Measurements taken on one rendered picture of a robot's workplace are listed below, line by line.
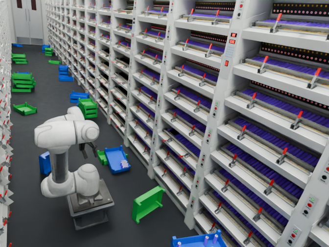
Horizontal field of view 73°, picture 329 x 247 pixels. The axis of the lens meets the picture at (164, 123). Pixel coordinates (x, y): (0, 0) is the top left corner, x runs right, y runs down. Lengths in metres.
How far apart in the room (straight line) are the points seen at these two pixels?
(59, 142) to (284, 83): 1.15
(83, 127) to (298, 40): 1.12
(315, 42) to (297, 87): 0.19
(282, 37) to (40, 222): 2.05
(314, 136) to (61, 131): 1.20
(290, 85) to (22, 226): 2.02
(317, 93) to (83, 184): 1.52
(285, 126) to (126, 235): 1.40
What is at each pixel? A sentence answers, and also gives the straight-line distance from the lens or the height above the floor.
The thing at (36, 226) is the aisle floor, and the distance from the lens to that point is 2.12.
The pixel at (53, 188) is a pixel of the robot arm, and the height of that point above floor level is 0.43.
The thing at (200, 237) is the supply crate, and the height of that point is 0.44.
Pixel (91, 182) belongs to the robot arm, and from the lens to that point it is 1.79.
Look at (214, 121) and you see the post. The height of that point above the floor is 0.99.
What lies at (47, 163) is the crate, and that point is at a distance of 2.64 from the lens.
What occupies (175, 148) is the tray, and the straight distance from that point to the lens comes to 1.97.
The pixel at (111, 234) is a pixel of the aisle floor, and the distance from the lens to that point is 1.99.
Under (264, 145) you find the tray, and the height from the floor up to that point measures 0.98.
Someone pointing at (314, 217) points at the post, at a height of 0.83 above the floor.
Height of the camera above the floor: 1.54
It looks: 24 degrees down
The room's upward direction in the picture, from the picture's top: 9 degrees clockwise
